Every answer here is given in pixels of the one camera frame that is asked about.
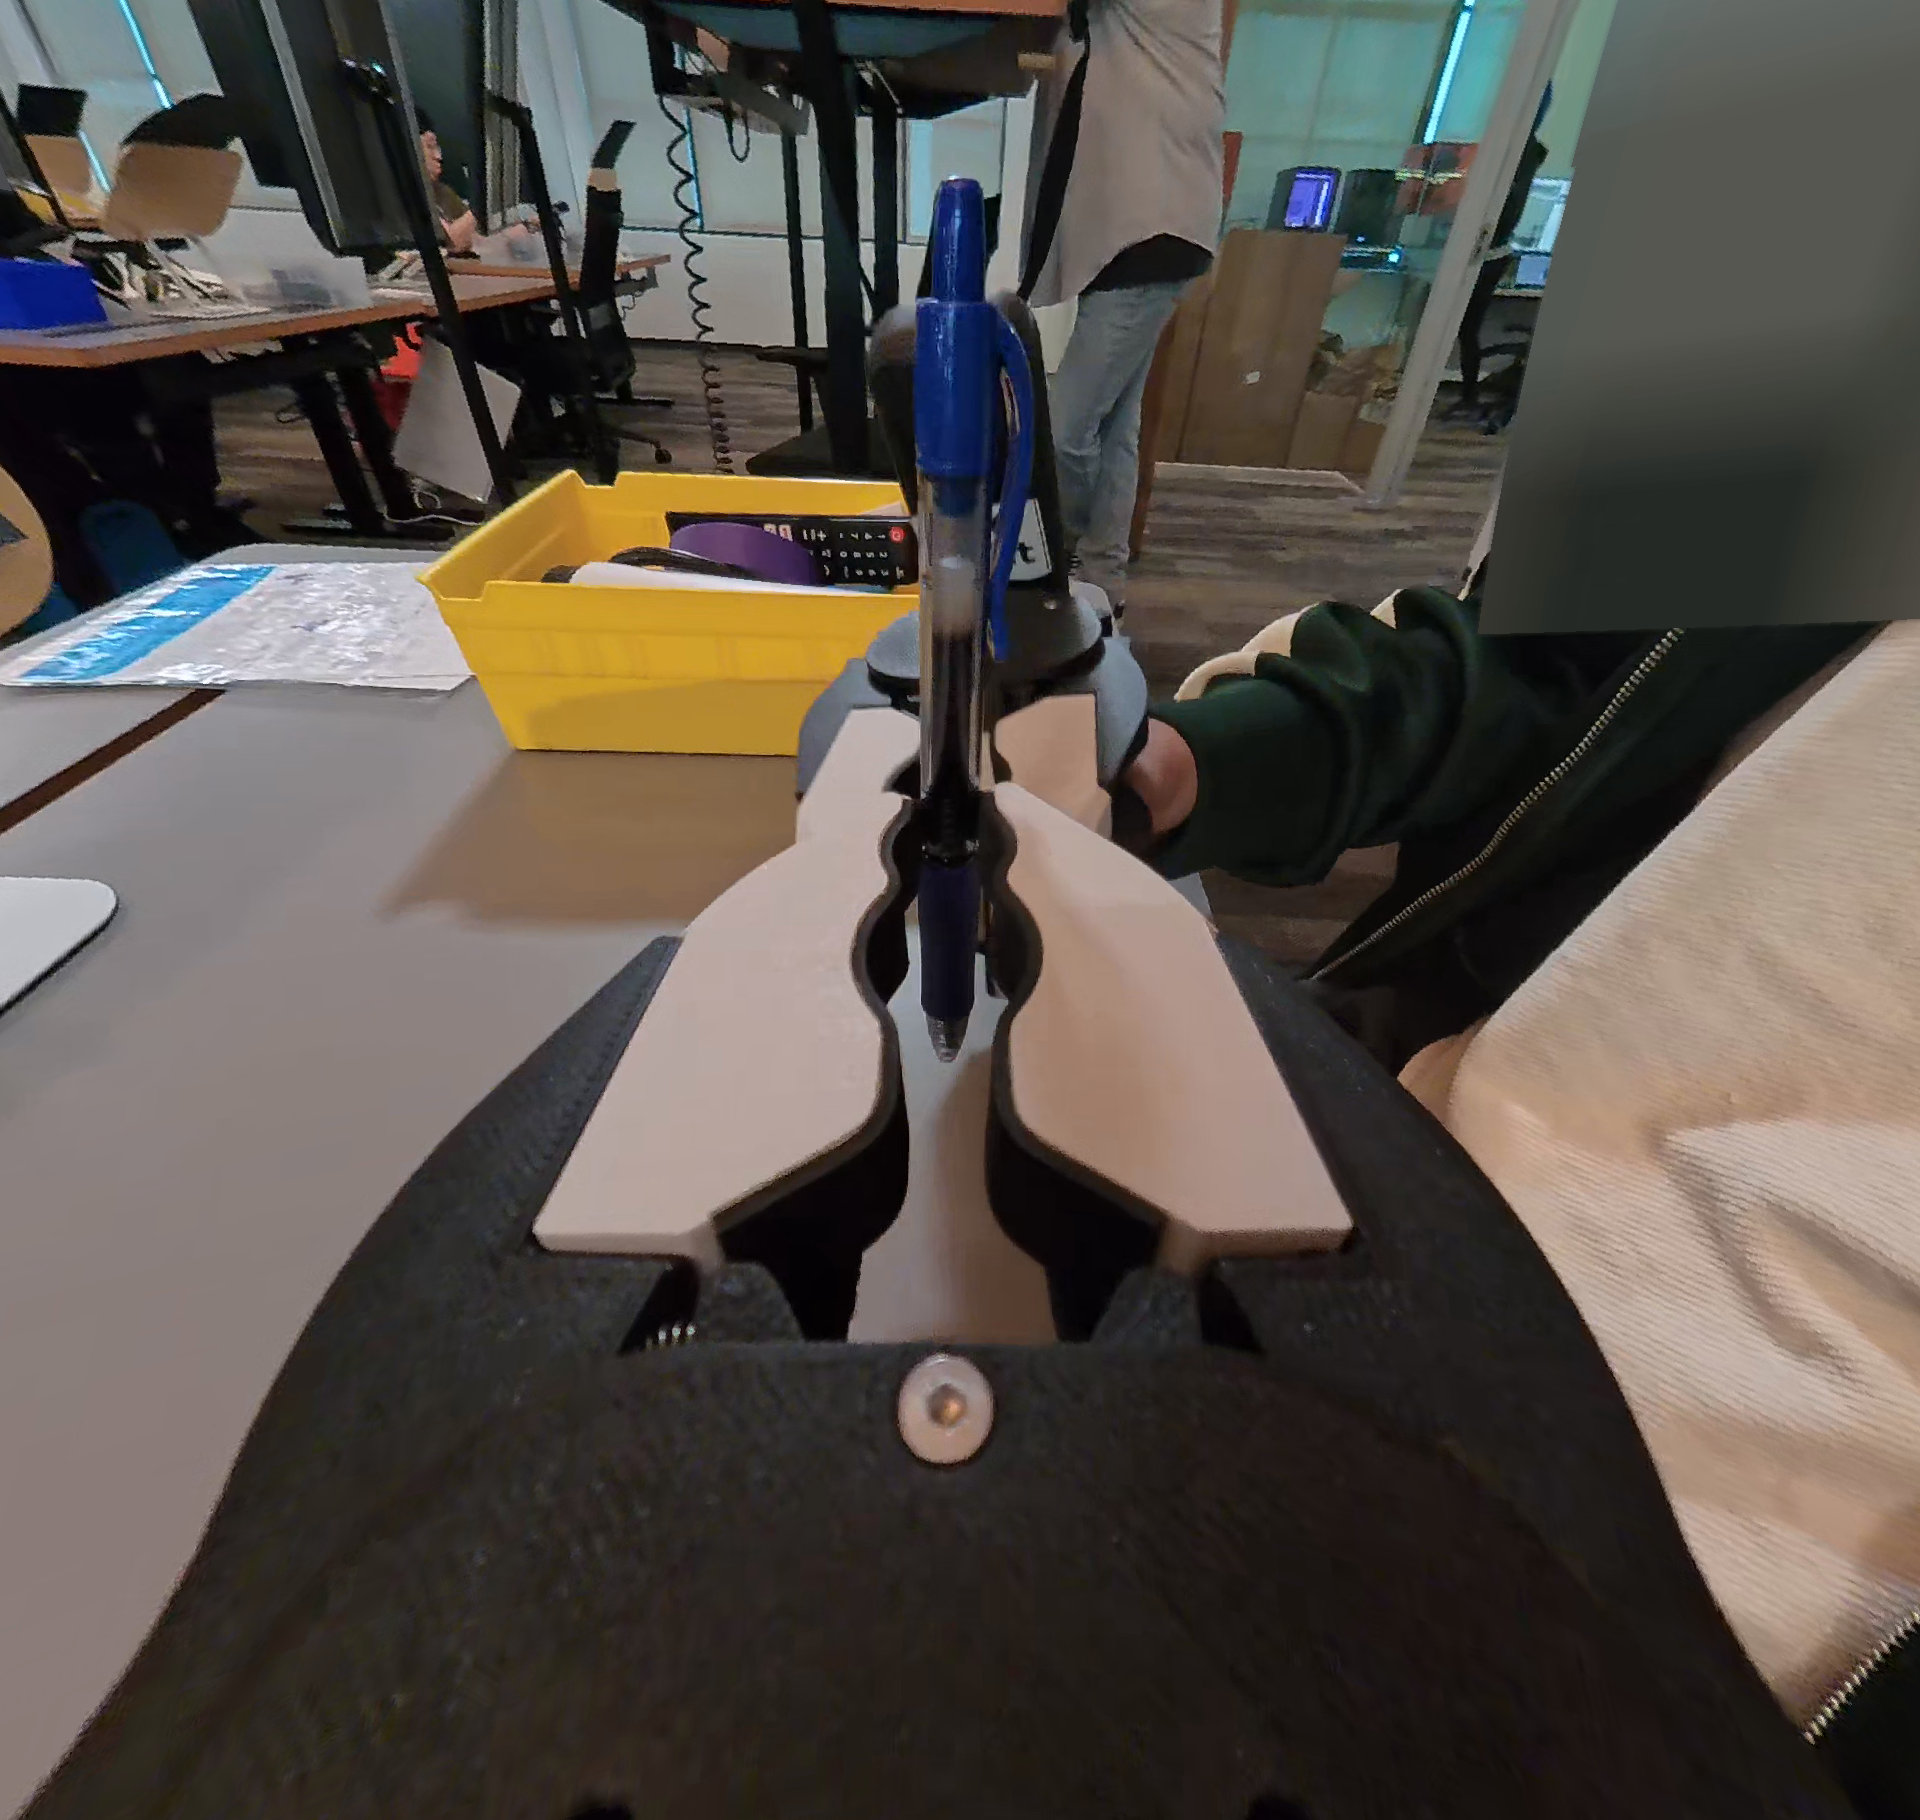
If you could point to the person's right forearm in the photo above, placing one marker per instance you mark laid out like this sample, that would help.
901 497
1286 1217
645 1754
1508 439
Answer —
1321 756

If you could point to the pale knit shirt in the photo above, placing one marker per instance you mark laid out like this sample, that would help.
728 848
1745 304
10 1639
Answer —
1725 1100

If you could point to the purple tape roll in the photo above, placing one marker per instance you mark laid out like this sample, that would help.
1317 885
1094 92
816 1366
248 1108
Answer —
743 555

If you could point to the black office chair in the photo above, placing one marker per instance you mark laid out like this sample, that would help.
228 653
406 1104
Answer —
599 290

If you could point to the person's right hand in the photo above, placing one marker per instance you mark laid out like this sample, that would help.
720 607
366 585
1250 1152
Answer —
1158 793

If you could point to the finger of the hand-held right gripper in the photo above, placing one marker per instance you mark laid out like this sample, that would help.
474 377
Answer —
1056 756
862 764

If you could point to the yellow plastic bin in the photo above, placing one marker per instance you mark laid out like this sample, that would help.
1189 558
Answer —
628 679

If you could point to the dark green zip jacket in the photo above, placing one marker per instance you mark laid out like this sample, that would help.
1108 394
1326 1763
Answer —
1499 800

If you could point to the cardboard box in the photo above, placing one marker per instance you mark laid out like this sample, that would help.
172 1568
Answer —
1275 351

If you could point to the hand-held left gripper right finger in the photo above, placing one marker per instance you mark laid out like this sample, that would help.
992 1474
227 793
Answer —
1170 1084

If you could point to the pale paper sheet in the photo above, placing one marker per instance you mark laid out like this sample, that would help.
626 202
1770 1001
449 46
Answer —
458 425

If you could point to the black monitor on pole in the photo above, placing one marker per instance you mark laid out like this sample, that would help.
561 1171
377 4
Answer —
329 80

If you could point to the wooden top office desk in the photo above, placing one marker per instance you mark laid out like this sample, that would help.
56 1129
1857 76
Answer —
300 317

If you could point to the black remote control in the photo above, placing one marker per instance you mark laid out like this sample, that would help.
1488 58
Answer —
862 552

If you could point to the blue plastic bin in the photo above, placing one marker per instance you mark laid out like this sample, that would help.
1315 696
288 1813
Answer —
53 294

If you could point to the blue pen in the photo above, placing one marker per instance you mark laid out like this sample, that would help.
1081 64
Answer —
961 380

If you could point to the monitor on white stand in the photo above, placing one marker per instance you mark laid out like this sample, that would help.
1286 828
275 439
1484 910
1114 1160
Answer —
44 936

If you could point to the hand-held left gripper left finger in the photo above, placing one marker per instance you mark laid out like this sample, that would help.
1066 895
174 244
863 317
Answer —
734 1084

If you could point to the grey desk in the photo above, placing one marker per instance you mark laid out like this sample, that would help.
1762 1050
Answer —
376 951

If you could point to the printed paper sheet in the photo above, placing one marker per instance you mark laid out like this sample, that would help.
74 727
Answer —
271 628

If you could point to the wooden board stand black panel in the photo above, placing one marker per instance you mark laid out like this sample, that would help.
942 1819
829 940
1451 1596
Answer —
172 184

